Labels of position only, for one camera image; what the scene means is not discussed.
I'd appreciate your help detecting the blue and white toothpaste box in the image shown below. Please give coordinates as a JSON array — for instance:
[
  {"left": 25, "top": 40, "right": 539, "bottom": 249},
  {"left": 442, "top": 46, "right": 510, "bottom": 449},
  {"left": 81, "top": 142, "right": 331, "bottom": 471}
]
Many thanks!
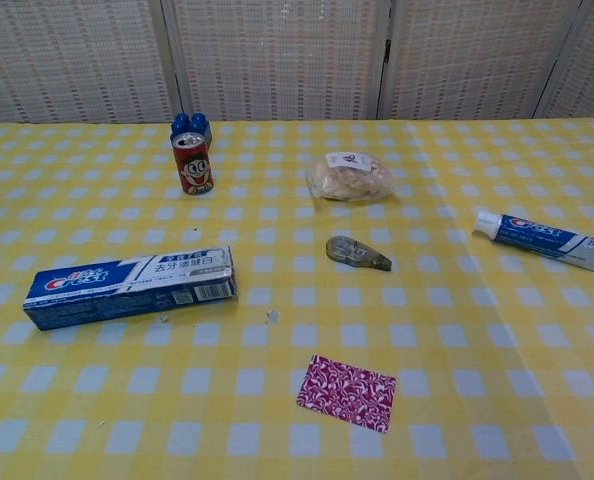
[{"left": 22, "top": 244, "right": 239, "bottom": 332}]

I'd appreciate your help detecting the blue and white toothpaste tube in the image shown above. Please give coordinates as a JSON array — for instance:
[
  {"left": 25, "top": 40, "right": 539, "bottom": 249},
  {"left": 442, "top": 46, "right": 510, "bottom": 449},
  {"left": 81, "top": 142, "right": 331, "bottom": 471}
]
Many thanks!
[{"left": 471, "top": 209, "right": 594, "bottom": 277}]

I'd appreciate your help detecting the grey correction tape dispenser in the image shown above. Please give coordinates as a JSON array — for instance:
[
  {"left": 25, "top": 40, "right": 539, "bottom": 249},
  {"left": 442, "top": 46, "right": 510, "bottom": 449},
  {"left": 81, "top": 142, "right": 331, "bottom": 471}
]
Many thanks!
[{"left": 325, "top": 236, "right": 393, "bottom": 274}]

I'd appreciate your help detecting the clear bag of bread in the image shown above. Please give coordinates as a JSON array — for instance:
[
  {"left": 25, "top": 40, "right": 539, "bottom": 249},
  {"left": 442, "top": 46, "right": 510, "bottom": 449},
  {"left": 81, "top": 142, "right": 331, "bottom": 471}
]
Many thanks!
[{"left": 304, "top": 151, "right": 396, "bottom": 203}]

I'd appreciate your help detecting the red cartoon face drink can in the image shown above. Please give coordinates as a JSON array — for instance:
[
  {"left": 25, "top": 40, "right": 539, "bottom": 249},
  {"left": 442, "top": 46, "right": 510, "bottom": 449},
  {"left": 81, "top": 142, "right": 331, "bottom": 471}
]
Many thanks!
[{"left": 171, "top": 132, "right": 215, "bottom": 195}]

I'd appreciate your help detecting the magenta white patterned card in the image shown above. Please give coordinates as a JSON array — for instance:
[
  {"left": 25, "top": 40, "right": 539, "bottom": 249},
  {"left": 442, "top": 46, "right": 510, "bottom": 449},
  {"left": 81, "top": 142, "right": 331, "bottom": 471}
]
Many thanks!
[{"left": 296, "top": 354, "right": 397, "bottom": 435}]

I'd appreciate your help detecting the blue studded building block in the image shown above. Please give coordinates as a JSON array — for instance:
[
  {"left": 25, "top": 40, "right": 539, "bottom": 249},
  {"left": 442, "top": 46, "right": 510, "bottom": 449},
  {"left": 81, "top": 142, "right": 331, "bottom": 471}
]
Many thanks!
[{"left": 171, "top": 112, "right": 213, "bottom": 151}]

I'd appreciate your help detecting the yellow white checked tablecloth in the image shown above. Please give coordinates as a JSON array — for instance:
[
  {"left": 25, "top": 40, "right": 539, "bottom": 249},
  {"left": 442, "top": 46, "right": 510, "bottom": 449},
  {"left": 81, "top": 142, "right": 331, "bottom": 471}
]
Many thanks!
[{"left": 0, "top": 117, "right": 594, "bottom": 480}]

